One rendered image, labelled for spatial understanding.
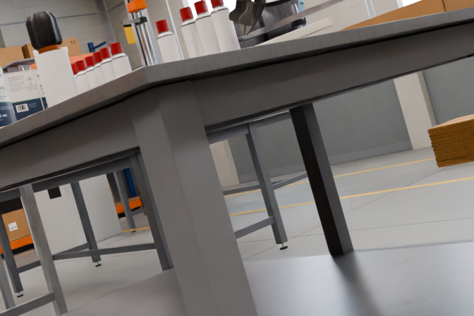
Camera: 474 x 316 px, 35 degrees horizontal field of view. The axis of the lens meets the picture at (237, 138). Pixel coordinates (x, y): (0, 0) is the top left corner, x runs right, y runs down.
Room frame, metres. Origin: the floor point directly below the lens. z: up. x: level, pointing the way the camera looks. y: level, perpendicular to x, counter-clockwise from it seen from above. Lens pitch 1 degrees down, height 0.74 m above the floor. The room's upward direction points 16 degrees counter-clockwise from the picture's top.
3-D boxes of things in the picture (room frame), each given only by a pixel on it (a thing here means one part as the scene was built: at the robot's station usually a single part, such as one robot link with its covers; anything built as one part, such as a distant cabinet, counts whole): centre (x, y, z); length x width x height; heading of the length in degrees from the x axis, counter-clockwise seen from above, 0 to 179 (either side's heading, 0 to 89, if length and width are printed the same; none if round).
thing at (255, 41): (2.35, -0.12, 1.03); 0.13 x 0.12 x 0.14; 85
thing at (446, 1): (1.54, -0.41, 0.85); 0.30 x 0.26 x 0.04; 44
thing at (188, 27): (2.01, 0.04, 0.98); 0.05 x 0.05 x 0.20
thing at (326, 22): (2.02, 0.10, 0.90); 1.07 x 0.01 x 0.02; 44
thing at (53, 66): (2.01, 0.42, 1.03); 0.09 x 0.09 x 0.30
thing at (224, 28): (1.93, -0.05, 0.98); 0.05 x 0.05 x 0.20
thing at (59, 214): (7.81, 1.90, 0.61); 0.70 x 0.60 x 1.22; 54
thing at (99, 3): (2.45, 0.31, 1.18); 0.04 x 0.04 x 0.21
